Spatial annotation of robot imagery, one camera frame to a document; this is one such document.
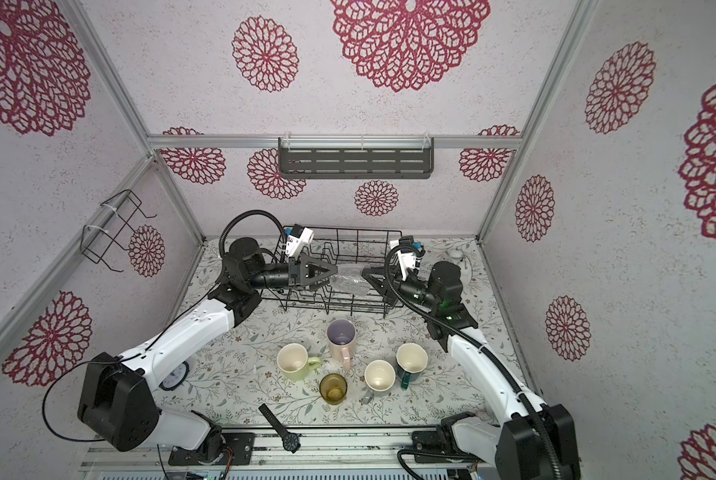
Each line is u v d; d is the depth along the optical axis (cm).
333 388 83
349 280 64
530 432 40
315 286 69
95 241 73
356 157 95
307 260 59
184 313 55
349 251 117
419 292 63
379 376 84
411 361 86
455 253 100
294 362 88
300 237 65
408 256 63
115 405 41
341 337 89
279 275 62
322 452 75
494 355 49
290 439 75
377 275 69
